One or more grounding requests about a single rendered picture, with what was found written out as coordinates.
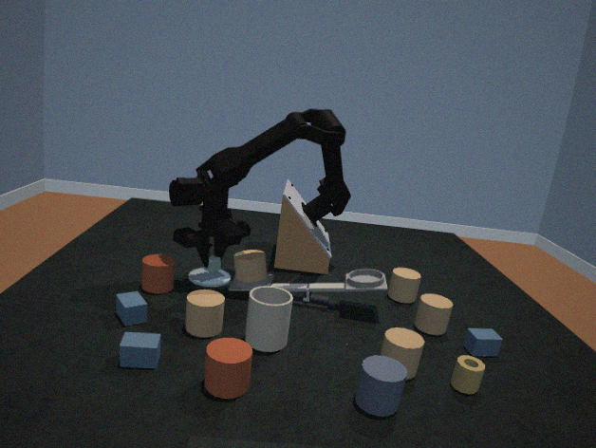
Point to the grey cup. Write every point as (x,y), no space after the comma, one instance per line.
(269,310)

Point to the blue block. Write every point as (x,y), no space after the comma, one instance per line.
(482,342)
(140,350)
(131,308)

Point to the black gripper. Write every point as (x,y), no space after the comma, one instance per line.
(189,238)

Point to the orange cylinder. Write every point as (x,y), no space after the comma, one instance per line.
(228,367)
(158,273)

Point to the tan cylinder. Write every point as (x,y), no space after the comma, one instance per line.
(404,285)
(250,266)
(204,313)
(404,346)
(433,314)

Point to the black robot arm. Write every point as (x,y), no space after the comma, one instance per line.
(231,165)

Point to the blue cylinder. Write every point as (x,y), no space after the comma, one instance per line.
(380,385)

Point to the pale teal cube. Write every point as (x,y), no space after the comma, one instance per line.
(214,264)

